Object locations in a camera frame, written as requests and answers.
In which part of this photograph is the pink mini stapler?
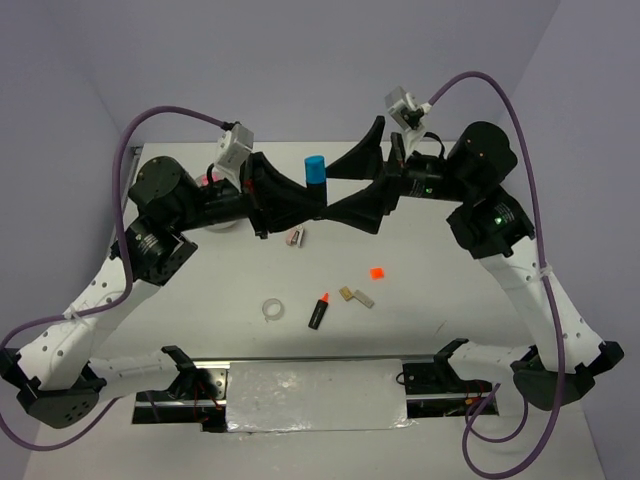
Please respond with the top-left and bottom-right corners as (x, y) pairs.
(285, 225), (305, 248)

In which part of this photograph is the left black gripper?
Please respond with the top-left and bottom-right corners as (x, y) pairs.
(172, 151), (326, 239)

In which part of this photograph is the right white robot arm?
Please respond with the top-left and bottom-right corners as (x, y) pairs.
(304, 119), (624, 411)

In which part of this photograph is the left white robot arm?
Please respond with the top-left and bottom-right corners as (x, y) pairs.
(1, 153), (327, 429)

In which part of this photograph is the orange highlighter cap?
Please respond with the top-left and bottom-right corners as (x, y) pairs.
(369, 267), (385, 280)

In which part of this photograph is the grey flat eraser piece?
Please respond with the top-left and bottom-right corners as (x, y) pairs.
(353, 290), (375, 309)

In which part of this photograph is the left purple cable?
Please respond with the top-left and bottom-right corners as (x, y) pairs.
(0, 105), (236, 452)

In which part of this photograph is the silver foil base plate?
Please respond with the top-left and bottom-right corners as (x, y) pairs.
(131, 357), (501, 434)

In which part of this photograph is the clear tape roll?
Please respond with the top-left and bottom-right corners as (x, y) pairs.
(261, 298), (285, 322)

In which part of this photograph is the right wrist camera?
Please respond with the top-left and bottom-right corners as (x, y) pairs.
(385, 86), (432, 158)

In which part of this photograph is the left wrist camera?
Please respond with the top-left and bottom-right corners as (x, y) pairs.
(214, 123), (254, 189)

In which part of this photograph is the black blue-tip highlighter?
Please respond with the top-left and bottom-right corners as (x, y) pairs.
(306, 175), (327, 205)

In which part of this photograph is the tan small eraser block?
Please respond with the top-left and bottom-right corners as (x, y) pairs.
(339, 286), (353, 301)

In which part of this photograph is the white round divided organizer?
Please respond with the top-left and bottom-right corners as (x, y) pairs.
(205, 221), (236, 233)

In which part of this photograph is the black orange-tip highlighter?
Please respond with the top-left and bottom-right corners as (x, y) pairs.
(308, 292), (329, 330)

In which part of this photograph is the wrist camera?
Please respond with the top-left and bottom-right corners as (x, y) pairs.
(385, 86), (432, 158)
(214, 123), (254, 189)

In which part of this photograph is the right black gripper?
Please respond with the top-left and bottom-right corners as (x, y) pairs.
(319, 114), (473, 232)

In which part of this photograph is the pink marker pack bottle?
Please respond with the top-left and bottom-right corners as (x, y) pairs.
(197, 169), (224, 187)

